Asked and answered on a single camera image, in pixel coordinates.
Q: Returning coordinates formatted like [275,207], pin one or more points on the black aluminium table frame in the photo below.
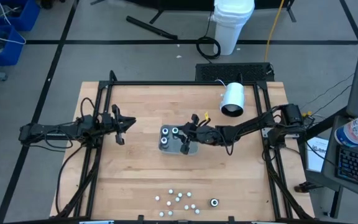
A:
[182,83]

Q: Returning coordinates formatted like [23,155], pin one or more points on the grey keyboard desk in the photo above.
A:
[329,168]

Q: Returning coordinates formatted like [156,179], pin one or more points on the white plastic trash can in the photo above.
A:
[232,28]

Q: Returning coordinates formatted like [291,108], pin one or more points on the large blue-tipped coloring bottle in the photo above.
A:
[165,130]

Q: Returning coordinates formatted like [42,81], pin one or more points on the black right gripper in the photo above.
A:
[204,135]

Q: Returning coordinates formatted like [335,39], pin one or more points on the blue plastic storage bin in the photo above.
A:
[11,54]
[30,15]

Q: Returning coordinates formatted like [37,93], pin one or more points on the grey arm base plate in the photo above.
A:
[264,132]

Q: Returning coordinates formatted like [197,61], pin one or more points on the white wipes canister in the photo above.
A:
[357,129]

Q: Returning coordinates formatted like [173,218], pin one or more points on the black backlit keyboard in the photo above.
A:
[357,166]

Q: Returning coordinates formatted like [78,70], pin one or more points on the black perforated computer case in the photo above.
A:
[233,72]

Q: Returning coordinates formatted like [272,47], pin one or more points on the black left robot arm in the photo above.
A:
[42,133]

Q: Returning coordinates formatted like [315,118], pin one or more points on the white plastic bin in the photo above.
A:
[174,148]

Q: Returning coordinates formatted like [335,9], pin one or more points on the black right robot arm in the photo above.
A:
[247,126]

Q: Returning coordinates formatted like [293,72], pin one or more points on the black equipment stand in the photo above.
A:
[179,3]

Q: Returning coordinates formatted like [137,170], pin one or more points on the black tube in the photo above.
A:
[151,28]

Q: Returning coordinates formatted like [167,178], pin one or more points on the black clamp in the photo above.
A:
[304,187]

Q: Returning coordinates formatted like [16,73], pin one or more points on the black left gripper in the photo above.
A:
[107,124]

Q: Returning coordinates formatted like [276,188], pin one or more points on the black stand leg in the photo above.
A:
[291,12]

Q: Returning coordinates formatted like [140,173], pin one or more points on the white paper sheet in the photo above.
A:
[317,155]

